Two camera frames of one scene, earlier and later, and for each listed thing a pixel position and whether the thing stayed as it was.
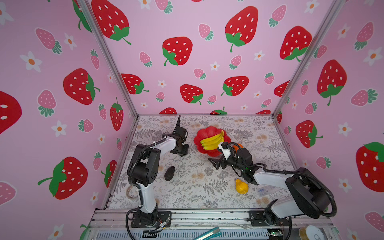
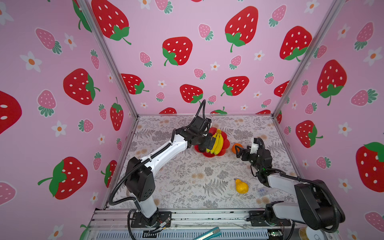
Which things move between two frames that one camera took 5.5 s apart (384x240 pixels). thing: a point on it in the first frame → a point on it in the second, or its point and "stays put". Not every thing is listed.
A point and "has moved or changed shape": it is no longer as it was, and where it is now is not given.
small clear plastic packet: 265,191 stays put
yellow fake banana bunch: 213,143 has moved or changed shape
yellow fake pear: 241,187 stays put
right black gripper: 217,162 → 238,154
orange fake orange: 236,148 stays put
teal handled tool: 214,232 stays put
